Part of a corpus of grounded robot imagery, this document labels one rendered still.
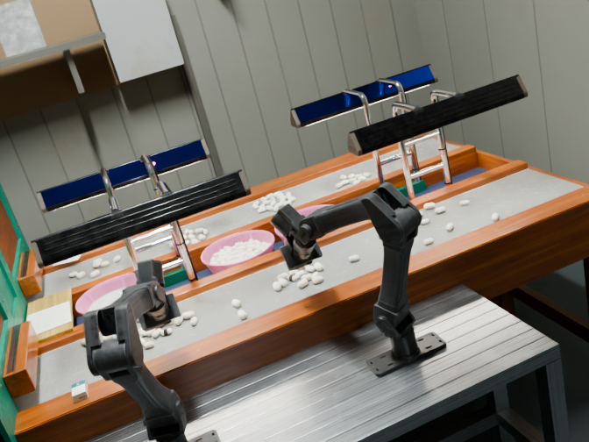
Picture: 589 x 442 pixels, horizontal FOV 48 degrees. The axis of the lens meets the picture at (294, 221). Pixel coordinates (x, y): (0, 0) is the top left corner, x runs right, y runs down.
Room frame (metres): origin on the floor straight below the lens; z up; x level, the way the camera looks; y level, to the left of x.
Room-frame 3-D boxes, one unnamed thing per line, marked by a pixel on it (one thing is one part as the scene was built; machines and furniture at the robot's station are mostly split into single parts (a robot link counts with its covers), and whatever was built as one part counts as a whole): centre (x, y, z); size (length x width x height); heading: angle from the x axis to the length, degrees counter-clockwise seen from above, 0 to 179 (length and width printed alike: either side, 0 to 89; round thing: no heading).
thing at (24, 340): (1.63, 0.82, 0.83); 0.30 x 0.06 x 0.07; 14
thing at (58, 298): (1.97, 0.85, 0.77); 0.33 x 0.15 x 0.01; 14
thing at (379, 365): (1.39, -0.18, 0.71); 0.20 x 0.07 x 0.08; 105
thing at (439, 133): (2.11, -0.52, 0.90); 0.20 x 0.19 x 0.45; 104
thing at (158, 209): (1.79, 0.41, 1.08); 0.62 x 0.08 x 0.07; 104
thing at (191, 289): (2.01, 0.02, 0.71); 1.81 x 0.05 x 0.11; 104
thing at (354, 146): (2.03, -0.53, 1.08); 0.62 x 0.08 x 0.07; 104
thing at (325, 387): (1.55, 0.17, 0.65); 1.20 x 0.90 x 0.04; 105
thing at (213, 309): (1.84, -0.03, 0.73); 1.81 x 0.30 x 0.02; 104
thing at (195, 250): (2.33, 0.10, 0.71); 1.81 x 0.05 x 0.11; 104
